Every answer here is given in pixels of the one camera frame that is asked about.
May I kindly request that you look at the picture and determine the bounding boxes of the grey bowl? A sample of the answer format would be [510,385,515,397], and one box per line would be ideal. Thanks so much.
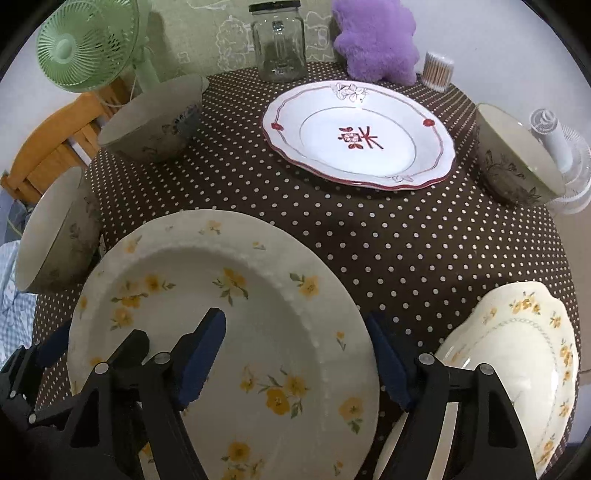
[98,74,209,163]
[15,167,102,294]
[475,103,566,206]

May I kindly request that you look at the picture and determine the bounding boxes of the scalloped yellow floral plate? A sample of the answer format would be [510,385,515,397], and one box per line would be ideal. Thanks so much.
[373,280,580,480]

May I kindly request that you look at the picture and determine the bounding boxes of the large yellow floral plate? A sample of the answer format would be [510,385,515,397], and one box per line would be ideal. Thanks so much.
[67,210,379,479]

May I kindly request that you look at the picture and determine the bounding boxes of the white plate red pattern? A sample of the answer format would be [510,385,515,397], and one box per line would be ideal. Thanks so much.
[262,80,456,191]

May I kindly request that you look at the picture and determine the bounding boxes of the blue checked blanket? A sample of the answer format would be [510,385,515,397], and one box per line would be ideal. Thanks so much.
[0,189,36,365]

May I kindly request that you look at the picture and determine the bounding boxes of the brown polka dot tablecloth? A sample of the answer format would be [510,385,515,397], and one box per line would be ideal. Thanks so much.
[32,62,583,480]

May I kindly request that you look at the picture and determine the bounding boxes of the green desk fan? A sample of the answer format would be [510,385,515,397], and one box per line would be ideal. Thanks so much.
[36,0,159,93]

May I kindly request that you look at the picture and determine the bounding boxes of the white standing fan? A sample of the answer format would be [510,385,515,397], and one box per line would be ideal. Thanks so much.
[530,108,591,215]

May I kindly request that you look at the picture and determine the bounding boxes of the glass jar black lid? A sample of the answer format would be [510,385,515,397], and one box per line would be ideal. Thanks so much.
[249,1,308,83]

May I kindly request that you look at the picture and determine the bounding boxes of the cotton swab container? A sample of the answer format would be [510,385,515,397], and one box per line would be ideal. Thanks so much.
[421,51,455,93]

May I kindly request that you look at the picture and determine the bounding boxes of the purple plush toy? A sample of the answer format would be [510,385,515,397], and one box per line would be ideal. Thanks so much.
[332,0,420,86]

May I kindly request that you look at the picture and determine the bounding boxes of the green patterned wall sheet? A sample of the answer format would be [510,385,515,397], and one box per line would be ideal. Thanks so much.
[147,0,342,81]

